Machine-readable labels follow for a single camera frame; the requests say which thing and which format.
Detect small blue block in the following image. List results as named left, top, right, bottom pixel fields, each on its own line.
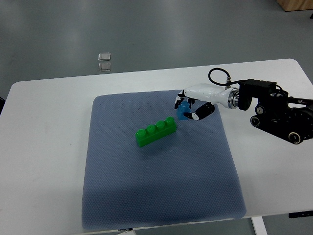
left=177, top=101, right=191, bottom=120

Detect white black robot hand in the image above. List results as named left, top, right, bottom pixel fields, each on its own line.
left=174, top=83, right=239, bottom=120

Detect white table leg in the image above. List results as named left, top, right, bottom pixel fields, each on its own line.
left=251, top=216, right=268, bottom=235

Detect wooden box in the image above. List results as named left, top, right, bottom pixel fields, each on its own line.
left=277, top=0, right=313, bottom=12

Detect blue-grey foam mat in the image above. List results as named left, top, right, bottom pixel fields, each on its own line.
left=82, top=91, right=246, bottom=230

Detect lower metal floor plate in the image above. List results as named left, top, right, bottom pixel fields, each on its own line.
left=98, top=62, right=112, bottom=72

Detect black table control panel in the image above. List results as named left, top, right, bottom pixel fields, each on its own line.
left=288, top=211, right=313, bottom=218

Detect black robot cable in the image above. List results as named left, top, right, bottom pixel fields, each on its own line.
left=208, top=68, right=242, bottom=89

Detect metal floor plate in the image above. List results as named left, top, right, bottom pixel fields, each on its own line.
left=98, top=52, right=111, bottom=61
left=98, top=62, right=112, bottom=72

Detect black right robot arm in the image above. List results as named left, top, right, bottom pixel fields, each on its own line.
left=238, top=79, right=313, bottom=144

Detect black object left edge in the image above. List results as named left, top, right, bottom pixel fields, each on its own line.
left=0, top=97, right=5, bottom=114

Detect long green block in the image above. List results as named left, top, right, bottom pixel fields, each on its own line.
left=135, top=117, right=177, bottom=147

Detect upper metal floor plate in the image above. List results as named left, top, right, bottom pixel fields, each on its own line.
left=98, top=52, right=111, bottom=61

